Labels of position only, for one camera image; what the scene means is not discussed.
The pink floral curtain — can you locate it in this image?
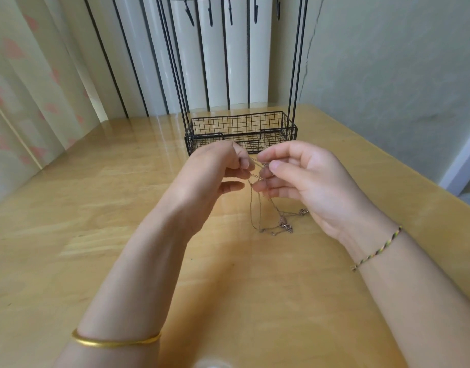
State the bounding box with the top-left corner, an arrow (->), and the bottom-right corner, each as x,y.
0,0 -> 107,210

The black wire jewelry rack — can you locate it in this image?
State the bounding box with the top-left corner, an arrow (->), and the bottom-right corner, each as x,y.
153,0 -> 311,157

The person's left hand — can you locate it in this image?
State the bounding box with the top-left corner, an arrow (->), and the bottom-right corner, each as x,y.
154,139 -> 253,244

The white black-striped curtain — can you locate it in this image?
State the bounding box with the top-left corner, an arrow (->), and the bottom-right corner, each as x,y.
54,0 -> 276,120

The white door frame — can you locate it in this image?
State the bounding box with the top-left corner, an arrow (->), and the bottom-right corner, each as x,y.
439,125 -> 470,198

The gold bangle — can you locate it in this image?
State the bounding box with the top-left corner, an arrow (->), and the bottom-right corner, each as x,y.
71,328 -> 163,349

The chain necklace with pendant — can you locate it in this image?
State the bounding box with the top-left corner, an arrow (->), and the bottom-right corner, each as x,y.
246,155 -> 310,236

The braided cord bracelet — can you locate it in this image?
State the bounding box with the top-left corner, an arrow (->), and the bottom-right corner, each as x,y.
351,224 -> 404,272

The person's left forearm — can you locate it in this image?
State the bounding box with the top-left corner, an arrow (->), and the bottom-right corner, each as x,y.
53,205 -> 192,368

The person's right hand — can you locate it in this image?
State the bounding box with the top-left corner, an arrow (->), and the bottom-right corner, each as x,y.
251,140 -> 398,263

